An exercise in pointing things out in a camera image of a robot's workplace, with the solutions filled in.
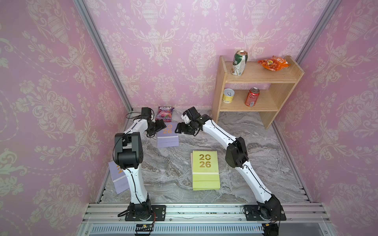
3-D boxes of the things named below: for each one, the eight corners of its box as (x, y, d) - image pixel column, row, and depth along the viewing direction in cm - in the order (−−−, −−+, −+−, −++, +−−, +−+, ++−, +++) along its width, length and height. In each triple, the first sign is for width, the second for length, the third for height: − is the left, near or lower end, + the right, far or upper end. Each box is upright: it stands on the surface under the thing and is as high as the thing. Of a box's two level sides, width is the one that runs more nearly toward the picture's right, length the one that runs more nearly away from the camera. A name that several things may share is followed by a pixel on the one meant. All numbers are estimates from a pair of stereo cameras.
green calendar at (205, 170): (192, 190, 83) (192, 186, 78) (192, 155, 97) (192, 150, 92) (219, 190, 83) (221, 186, 78) (215, 155, 97) (217, 150, 92)
